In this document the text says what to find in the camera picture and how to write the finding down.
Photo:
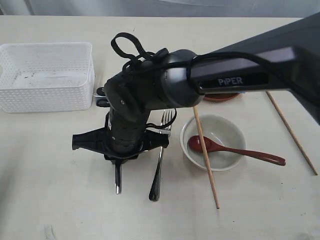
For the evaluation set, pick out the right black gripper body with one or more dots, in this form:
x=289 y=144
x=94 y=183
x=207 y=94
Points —
x=119 y=149

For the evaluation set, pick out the dark brown round plate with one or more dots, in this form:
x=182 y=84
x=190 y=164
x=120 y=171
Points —
x=220 y=97

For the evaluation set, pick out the white perforated plastic basket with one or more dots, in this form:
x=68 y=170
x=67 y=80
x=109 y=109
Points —
x=46 y=77

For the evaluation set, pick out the silver fork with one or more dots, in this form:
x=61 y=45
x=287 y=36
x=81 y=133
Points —
x=154 y=193

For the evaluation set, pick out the pale green ceramic bowl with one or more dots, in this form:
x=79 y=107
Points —
x=220 y=130

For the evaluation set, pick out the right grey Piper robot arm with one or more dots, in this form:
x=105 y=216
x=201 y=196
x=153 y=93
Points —
x=285 y=58

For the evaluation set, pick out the wooden chopstick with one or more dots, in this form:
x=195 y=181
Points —
x=206 y=157
x=290 y=131

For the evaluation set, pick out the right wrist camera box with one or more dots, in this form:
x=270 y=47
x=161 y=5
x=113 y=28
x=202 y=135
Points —
x=101 y=99

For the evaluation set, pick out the brown wooden spoon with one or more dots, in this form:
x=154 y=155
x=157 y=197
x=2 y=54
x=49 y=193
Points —
x=195 y=144

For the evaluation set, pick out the silver table knife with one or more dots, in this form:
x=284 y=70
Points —
x=118 y=177

